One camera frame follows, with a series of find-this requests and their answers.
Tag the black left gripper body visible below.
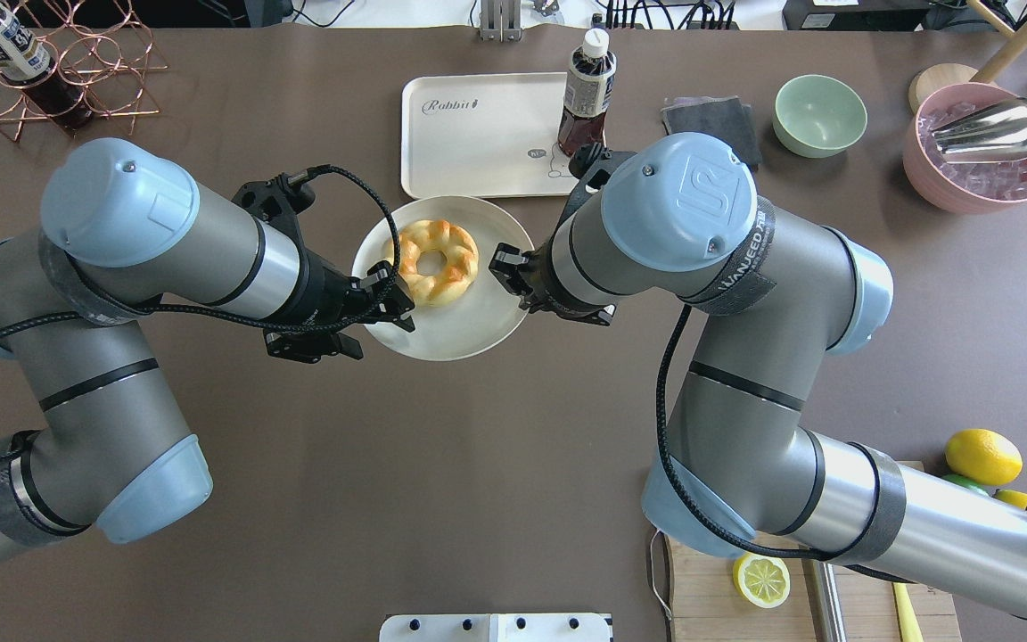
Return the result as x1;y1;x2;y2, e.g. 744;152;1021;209
296;251;389;326

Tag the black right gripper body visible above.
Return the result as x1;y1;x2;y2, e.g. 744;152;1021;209
526;247;615;326

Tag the glazed twisted donut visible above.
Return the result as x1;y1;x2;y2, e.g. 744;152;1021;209
398;219;480;308

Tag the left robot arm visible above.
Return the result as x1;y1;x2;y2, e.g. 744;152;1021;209
0;138;415;562

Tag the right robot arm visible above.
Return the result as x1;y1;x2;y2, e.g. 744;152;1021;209
489;133;1027;619

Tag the cream rabbit tray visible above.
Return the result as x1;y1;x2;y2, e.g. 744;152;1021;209
400;72;576;199

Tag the dark tea bottle upright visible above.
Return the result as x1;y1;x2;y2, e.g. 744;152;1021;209
557;28;617;157

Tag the grey folded cloth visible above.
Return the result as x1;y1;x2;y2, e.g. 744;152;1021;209
661;96;763;169

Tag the mint green bowl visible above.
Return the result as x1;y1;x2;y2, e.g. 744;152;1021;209
773;74;868;159

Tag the wooden cutting board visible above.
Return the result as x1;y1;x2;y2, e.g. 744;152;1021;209
647;460;965;642

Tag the bottle in rack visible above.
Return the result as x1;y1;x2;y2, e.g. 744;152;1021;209
0;1;94;131

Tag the pink ice bowl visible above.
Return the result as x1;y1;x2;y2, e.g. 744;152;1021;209
902;84;1027;214

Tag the green lime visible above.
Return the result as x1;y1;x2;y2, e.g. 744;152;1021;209
941;473;993;497

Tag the yellow lemon upper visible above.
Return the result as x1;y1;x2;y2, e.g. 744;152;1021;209
944;428;1023;485

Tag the yellow lemon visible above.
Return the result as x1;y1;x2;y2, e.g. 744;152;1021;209
993;489;1027;509
944;428;1023;485

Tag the yellow plastic knife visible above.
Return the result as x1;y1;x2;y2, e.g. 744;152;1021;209
890;582;924;642

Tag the metal ice scoop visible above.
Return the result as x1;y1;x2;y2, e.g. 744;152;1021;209
931;97;1027;163

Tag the yellow lemon lower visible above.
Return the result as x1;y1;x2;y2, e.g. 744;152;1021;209
993;489;1027;509

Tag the wooden mug tree stand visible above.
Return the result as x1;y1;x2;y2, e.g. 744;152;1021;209
908;1;1027;112

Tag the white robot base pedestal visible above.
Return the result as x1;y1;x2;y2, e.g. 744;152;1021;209
379;611;614;641

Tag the copper wire bottle rack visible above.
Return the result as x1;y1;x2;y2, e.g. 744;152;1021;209
0;1;168;143

